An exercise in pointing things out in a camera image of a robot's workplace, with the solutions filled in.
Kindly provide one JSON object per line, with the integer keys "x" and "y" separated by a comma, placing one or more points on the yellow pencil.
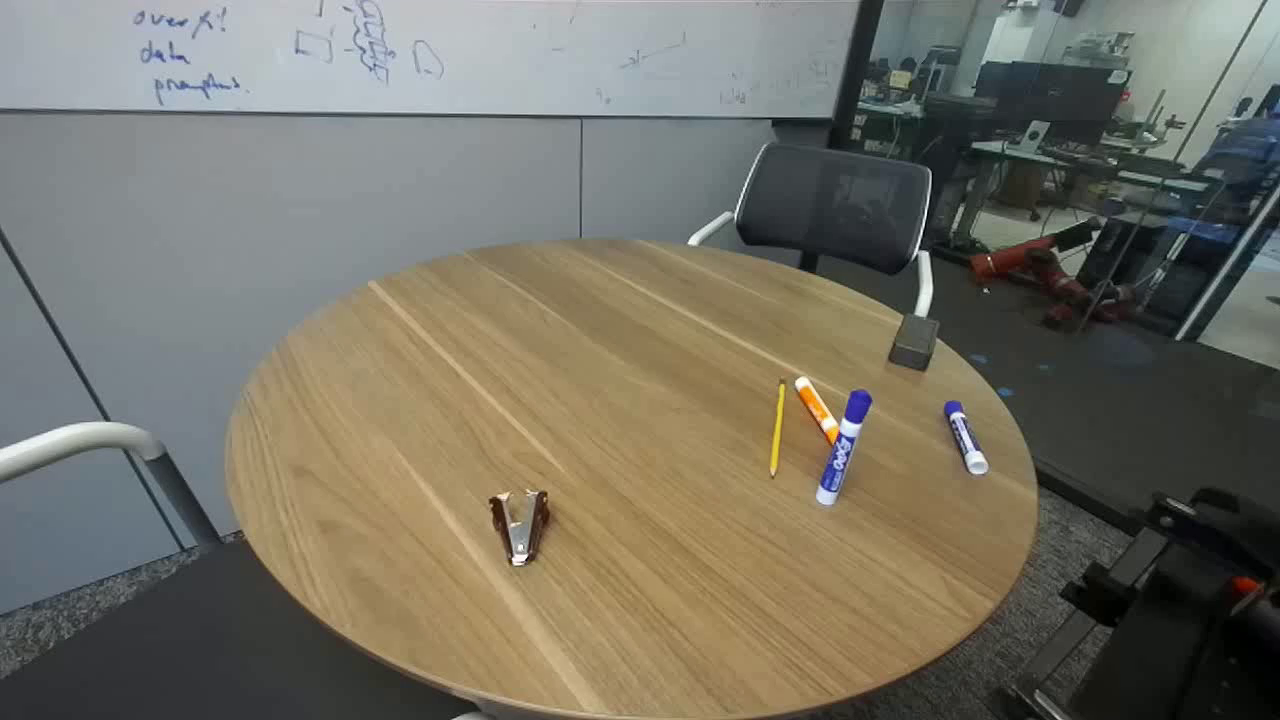
{"x": 776, "y": 431}

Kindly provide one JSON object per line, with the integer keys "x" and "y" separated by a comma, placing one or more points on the red floor machine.
{"x": 1033, "y": 264}

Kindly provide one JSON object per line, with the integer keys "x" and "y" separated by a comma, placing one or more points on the blue background rack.
{"x": 1233, "y": 163}

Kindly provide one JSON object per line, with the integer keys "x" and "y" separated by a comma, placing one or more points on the grey mesh office chair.
{"x": 833, "y": 204}

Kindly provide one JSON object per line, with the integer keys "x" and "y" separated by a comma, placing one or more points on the black robot mount stand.
{"x": 1184, "y": 627}

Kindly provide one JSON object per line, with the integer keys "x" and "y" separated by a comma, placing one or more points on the black background office chair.
{"x": 953, "y": 132}

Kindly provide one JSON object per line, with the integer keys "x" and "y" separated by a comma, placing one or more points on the small purple cap marker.
{"x": 965, "y": 438}

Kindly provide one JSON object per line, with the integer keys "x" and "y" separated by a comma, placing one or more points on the large purple cap marker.
{"x": 840, "y": 452}

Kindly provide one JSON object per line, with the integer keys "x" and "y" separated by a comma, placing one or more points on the orange marker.
{"x": 817, "y": 409}

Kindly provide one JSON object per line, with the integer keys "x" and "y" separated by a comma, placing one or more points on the black vertical pillar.
{"x": 852, "y": 64}

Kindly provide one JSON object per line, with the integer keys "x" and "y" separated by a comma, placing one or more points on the white wall whiteboard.
{"x": 532, "y": 53}

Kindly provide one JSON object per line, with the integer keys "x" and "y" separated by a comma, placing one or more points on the black whiteboard eraser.
{"x": 915, "y": 342}

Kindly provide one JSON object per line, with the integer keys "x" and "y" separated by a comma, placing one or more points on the black chair with white armrest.
{"x": 202, "y": 652}

